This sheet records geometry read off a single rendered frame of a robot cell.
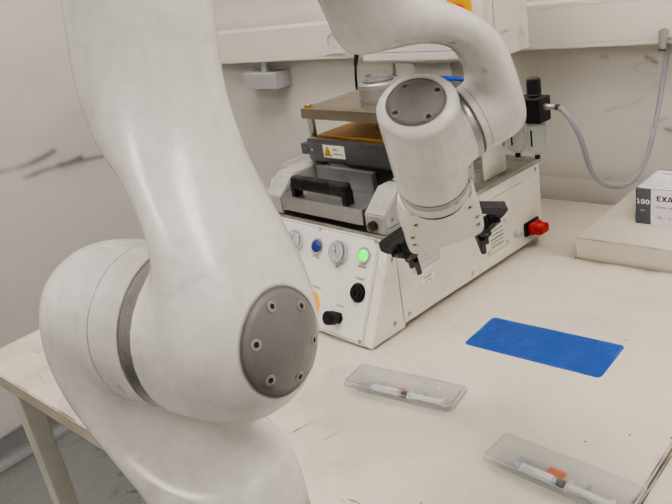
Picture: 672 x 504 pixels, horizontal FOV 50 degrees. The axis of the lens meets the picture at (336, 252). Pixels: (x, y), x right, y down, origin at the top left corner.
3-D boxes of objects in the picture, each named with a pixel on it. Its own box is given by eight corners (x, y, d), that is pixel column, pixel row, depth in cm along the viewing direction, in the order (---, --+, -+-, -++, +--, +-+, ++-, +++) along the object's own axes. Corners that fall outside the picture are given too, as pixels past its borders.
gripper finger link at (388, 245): (430, 211, 89) (438, 232, 94) (372, 232, 90) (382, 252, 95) (433, 218, 88) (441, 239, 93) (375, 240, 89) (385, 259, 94)
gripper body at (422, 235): (465, 148, 85) (472, 198, 95) (384, 175, 86) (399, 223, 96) (486, 197, 81) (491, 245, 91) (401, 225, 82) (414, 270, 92)
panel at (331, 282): (257, 306, 143) (271, 214, 142) (363, 346, 122) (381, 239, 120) (249, 306, 142) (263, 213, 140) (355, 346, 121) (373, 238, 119)
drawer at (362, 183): (386, 167, 156) (381, 133, 153) (467, 177, 141) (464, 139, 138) (284, 213, 139) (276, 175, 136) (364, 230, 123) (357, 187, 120)
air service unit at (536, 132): (499, 151, 140) (493, 75, 134) (566, 157, 129) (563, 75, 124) (483, 159, 136) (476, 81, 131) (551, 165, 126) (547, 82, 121)
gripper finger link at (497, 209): (505, 188, 89) (504, 212, 93) (445, 206, 89) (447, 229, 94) (509, 196, 88) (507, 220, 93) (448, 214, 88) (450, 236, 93)
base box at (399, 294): (421, 216, 177) (413, 149, 170) (557, 241, 150) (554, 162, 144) (252, 305, 145) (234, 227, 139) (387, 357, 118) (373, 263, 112)
